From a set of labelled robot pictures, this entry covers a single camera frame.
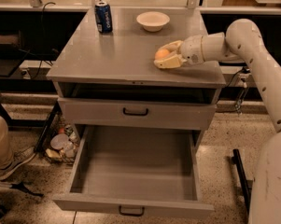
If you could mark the grey drawer cabinet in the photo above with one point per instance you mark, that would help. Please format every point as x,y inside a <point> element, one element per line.
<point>119,66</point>

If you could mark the grey sneaker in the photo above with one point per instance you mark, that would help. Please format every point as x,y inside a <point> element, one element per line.
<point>15,160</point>

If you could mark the blue soda can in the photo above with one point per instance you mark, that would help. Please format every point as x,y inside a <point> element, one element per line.
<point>103,17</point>

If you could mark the black metal frame bar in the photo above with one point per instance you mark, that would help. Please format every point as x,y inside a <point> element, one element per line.
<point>246,185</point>

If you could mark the open grey middle drawer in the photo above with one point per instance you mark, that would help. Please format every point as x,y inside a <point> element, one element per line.
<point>135,172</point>

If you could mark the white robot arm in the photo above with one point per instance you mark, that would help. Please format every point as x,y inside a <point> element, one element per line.
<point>243,42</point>

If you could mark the wire basket of items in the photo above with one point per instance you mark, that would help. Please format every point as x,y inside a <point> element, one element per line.
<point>63,145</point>

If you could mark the white bowl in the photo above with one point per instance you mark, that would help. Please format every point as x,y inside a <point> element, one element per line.
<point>152,21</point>

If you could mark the orange fruit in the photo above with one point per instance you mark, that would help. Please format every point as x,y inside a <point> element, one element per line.
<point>161,53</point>

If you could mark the closed grey top drawer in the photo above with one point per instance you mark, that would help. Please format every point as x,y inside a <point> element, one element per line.
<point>137,114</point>

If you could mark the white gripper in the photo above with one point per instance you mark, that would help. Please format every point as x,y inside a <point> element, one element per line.
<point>191,50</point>

